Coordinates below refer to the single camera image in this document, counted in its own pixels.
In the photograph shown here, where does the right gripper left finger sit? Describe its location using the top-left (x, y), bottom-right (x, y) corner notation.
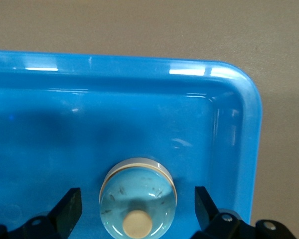
top-left (0, 187), bottom-right (83, 239)

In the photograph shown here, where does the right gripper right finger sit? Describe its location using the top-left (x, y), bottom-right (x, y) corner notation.
top-left (191, 186), bottom-right (298, 239)

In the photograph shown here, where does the blue plastic tray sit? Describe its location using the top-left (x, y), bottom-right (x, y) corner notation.
top-left (0, 49), bottom-right (265, 239)

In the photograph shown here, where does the light blue call bell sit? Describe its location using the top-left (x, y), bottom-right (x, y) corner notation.
top-left (99, 157), bottom-right (178, 239)

